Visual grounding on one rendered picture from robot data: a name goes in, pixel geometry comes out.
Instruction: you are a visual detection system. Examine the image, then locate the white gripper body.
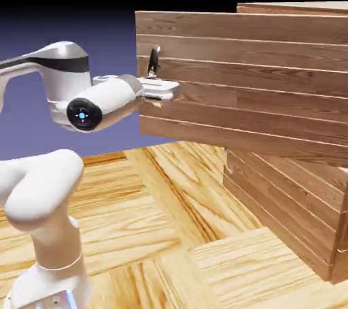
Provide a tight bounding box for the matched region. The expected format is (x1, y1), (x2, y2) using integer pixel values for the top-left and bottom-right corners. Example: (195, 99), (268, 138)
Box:
(137, 77), (181, 102)

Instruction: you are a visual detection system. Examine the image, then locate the large wooden cabinet door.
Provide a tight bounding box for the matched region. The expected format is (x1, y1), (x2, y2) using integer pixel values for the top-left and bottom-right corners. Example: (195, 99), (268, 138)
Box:
(135, 10), (348, 169)

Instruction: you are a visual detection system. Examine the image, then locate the small wooden cabinet door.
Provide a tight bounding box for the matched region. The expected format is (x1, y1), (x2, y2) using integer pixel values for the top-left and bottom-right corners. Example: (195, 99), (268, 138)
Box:
(222, 150), (341, 283)

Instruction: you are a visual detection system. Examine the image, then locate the wooden cabinet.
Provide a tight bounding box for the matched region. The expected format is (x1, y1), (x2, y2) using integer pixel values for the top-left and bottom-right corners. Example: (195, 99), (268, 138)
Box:
(222, 1), (348, 286)

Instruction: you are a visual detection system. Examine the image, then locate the curved dark metal handle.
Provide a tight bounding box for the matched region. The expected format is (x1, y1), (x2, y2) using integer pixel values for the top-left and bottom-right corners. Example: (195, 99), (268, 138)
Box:
(147, 46), (162, 79)

